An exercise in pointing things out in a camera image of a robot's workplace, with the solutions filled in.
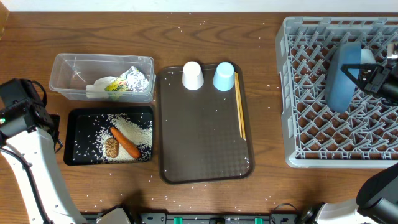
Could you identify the white paper napkin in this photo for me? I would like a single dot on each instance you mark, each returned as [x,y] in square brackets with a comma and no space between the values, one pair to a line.
[97,90]

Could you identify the grey dishwasher rack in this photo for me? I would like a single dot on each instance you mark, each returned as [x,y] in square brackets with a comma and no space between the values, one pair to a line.
[365,135]

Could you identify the dark blue plate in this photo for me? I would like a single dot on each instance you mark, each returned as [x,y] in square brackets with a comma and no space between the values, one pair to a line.
[339,88]

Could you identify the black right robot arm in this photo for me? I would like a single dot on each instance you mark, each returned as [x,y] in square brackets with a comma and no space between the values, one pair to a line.
[376,201]

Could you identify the pile of rice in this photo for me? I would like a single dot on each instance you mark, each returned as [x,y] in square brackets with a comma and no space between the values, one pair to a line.
[141,137]

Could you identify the light blue plastic cup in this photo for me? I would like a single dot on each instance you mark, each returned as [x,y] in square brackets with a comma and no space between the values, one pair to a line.
[223,79]

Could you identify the brown food scrap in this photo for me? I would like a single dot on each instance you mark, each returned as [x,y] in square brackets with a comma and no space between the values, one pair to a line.
[111,147]

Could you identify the orange carrot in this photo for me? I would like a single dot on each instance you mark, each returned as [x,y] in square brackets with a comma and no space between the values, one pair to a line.
[128,146]

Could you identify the clear plastic bin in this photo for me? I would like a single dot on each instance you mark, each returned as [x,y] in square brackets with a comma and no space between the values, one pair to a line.
[71,73]

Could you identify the black plastic tray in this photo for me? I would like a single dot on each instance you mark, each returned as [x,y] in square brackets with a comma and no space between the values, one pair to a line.
[83,125]

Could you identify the white plastic cup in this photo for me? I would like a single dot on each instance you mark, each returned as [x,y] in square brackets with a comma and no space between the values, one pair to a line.
[192,77]

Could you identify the wooden chopstick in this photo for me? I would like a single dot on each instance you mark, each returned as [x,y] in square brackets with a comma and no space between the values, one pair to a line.
[241,107]
[238,103]

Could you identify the foil snack wrapper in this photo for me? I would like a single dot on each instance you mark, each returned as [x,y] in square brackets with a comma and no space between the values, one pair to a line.
[129,82]

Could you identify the light blue bowl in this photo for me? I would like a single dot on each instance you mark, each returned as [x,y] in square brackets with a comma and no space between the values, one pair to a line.
[367,57]

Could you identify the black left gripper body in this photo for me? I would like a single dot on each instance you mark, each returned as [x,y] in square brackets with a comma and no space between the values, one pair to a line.
[56,119]

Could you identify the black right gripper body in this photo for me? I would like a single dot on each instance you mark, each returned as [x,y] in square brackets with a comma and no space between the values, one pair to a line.
[384,83]

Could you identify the dark brown serving tray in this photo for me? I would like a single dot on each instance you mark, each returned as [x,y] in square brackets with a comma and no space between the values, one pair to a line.
[201,138]

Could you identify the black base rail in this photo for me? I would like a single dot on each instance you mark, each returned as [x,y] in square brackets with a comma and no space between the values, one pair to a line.
[163,218]

